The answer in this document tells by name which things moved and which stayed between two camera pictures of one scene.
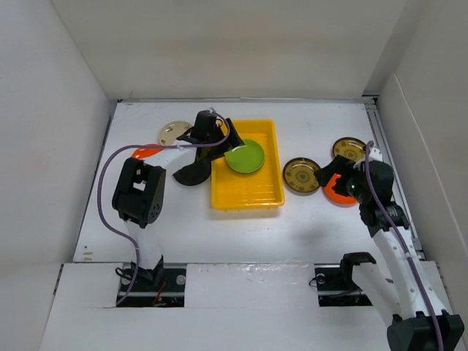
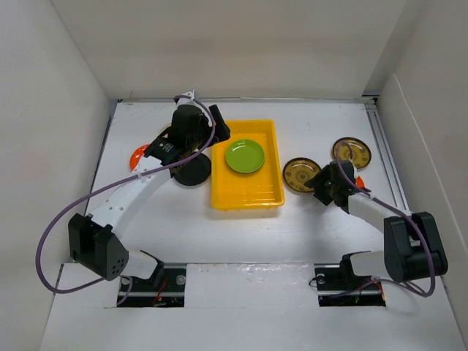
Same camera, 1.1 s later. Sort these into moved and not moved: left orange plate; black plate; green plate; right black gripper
Moved: right black gripper
Not moved: green plate; black plate; left orange plate
